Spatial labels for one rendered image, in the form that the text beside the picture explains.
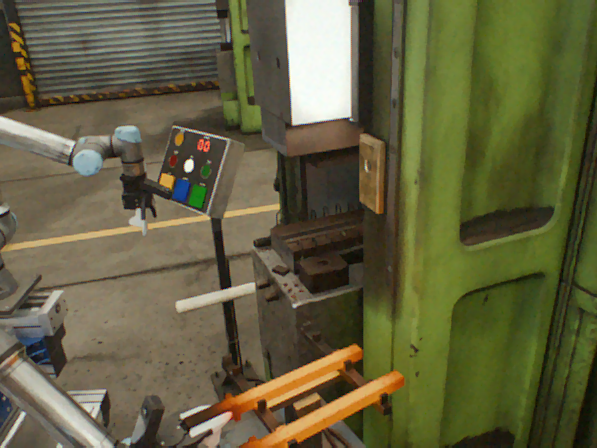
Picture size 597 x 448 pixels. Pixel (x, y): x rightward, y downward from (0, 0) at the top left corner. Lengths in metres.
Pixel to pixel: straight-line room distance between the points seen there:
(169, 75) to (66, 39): 1.62
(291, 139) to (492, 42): 0.52
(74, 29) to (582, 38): 8.56
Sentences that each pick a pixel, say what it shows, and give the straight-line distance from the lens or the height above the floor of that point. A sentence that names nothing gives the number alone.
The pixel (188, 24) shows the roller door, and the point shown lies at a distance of 9.35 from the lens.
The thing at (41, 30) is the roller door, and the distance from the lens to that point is 9.46.
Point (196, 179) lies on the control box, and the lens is 1.94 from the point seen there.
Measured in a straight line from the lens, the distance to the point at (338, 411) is 1.07.
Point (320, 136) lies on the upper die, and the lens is 1.41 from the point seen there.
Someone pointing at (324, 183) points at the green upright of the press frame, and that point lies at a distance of 1.77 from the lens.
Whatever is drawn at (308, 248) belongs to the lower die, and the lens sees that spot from 1.52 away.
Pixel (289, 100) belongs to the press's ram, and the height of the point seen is 1.43.
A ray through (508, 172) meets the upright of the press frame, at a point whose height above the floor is 1.26.
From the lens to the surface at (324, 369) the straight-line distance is 1.16.
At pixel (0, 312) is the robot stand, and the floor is 0.81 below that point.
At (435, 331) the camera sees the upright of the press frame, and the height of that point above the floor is 0.92.
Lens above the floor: 1.70
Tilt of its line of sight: 26 degrees down
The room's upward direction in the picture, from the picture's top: 4 degrees counter-clockwise
